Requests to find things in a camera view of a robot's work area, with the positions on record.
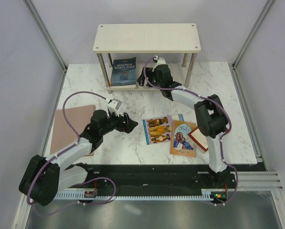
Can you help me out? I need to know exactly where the Othello book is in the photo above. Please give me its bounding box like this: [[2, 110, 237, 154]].
[[170, 120, 197, 158]]

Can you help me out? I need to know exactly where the white slotted cable duct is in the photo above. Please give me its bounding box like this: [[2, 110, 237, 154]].
[[54, 189, 229, 201]]

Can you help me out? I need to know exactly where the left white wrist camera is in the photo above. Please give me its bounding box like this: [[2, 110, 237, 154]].
[[105, 98, 122, 116]]

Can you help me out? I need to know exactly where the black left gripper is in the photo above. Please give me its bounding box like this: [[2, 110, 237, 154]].
[[101, 110, 138, 136]]

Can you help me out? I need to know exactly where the Nineteen Eighty-Four book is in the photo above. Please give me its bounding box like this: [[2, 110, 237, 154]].
[[111, 57, 137, 88]]

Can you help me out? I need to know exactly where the pink file folder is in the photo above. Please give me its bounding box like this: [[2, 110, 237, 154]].
[[50, 105, 96, 154]]

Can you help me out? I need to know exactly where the white two-tier wooden shelf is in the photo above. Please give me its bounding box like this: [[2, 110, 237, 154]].
[[93, 23, 201, 93]]

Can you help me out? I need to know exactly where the dog picture book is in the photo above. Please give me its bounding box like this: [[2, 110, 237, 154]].
[[142, 114, 184, 145]]

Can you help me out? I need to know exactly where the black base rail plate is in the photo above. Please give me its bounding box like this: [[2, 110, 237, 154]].
[[67, 163, 236, 198]]

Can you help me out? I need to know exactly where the red cream cover book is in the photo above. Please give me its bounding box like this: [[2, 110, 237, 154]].
[[188, 127, 208, 153]]

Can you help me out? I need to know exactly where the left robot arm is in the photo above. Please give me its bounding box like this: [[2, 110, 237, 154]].
[[19, 110, 138, 206]]

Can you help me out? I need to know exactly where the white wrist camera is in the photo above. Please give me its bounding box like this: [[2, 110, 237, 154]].
[[153, 56, 166, 68], [105, 98, 122, 116]]

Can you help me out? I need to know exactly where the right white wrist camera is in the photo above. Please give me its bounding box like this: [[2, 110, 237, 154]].
[[153, 56, 166, 68]]

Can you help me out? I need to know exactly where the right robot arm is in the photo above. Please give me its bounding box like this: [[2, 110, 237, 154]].
[[138, 64, 231, 188]]

